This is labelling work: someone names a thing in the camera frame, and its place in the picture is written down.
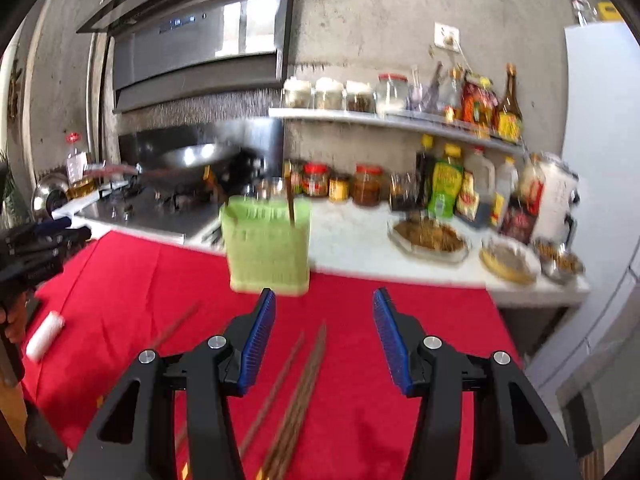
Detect empty steel bowl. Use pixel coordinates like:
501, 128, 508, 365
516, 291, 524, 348
245, 177, 286, 202

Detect black gas stove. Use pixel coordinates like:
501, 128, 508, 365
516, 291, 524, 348
75, 185, 226, 247

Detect green bottle yellow cap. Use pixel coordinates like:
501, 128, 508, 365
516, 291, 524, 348
427, 143, 465, 218

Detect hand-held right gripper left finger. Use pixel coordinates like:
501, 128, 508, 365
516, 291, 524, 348
62, 287, 277, 480

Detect steel range hood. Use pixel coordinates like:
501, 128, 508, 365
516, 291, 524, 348
75, 0, 298, 113

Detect small glass container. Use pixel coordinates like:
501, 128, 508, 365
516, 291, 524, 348
389, 172, 418, 211

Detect steel bowl with food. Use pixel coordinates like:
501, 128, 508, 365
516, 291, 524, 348
532, 240, 586, 283

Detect glass jar dark spices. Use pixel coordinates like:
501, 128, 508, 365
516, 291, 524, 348
345, 80, 377, 113

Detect person's left hand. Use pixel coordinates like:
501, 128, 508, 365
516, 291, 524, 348
0, 294, 32, 347

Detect brown paste jar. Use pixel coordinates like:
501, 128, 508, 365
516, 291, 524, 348
351, 164, 385, 207

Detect brown wooden chopstick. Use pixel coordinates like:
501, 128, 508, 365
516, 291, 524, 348
285, 170, 297, 225
257, 340, 318, 480
239, 331, 306, 461
150, 301, 203, 352
267, 325, 325, 480
280, 322, 328, 480

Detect steel pot lid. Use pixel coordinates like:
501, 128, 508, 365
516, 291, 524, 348
31, 172, 71, 221

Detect dark soy sauce bottle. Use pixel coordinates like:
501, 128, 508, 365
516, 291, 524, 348
416, 135, 436, 208

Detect plate of brown food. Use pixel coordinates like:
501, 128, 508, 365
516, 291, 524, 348
387, 215, 471, 262

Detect red orange sauce bottle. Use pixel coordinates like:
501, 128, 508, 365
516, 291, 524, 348
461, 72, 500, 133

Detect pale plastic bottle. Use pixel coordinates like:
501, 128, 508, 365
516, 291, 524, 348
492, 156, 519, 228

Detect dark jar red label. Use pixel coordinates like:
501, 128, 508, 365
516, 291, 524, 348
500, 155, 546, 246

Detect yellow label jar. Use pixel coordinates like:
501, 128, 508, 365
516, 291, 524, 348
328, 172, 351, 203

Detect green plastic chopstick holder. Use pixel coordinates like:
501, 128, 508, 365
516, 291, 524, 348
220, 196, 312, 295

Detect yellow rimmed bowl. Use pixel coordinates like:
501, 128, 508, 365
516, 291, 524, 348
479, 237, 542, 282

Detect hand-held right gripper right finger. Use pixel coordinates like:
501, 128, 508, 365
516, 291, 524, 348
372, 287, 583, 480

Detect white roll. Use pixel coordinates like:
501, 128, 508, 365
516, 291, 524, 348
26, 311, 67, 362

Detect steel wok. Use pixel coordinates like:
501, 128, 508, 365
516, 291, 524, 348
100, 142, 261, 196

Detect clear glass bottle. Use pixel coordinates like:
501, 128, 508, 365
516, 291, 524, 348
409, 66, 436, 113

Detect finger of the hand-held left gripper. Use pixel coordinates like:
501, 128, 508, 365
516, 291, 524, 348
35, 226, 94, 252
10, 216, 73, 237

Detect white wall socket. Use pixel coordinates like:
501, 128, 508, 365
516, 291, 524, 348
434, 22, 461, 51

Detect white rice cooker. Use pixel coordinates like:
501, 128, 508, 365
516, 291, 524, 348
532, 152, 581, 256

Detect glass jar white lid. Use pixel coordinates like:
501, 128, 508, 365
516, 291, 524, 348
314, 77, 346, 111
282, 77, 314, 109

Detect white refrigerator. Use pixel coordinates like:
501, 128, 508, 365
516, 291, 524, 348
525, 22, 640, 411

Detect red tablecloth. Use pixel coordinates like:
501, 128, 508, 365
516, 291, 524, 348
20, 230, 523, 480

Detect red lid chili jar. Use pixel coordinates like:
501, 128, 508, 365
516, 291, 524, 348
302, 161, 331, 197

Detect tall dark bottle yellow label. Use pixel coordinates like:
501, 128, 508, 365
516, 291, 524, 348
496, 62, 523, 142

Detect cooking oil bottle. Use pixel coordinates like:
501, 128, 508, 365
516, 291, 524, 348
65, 132, 98, 200

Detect glass jar red lid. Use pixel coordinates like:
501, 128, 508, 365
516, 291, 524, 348
375, 74, 410, 116

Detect clear bottle white cap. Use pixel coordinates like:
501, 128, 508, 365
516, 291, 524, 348
569, 0, 598, 26

